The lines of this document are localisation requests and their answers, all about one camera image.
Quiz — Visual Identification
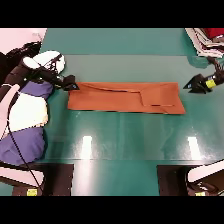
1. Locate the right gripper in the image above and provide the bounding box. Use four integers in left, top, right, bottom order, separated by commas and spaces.
195, 73, 219, 94

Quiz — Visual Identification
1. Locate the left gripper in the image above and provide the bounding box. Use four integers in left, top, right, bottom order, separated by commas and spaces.
61, 74, 81, 92

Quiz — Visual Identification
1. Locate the red garment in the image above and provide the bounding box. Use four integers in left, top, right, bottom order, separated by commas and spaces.
202, 28, 224, 40

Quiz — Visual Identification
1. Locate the white garment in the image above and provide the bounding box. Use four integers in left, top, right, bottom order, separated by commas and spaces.
7, 92, 50, 129

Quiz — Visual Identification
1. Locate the brown T-shirt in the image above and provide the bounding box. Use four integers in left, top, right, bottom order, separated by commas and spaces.
67, 81, 186, 115

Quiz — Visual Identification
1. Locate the blue garment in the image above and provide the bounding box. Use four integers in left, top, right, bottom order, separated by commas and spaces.
20, 80, 55, 100
0, 126, 47, 167

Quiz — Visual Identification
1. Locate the heap of clothes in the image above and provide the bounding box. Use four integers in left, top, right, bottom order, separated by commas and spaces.
184, 28, 224, 60

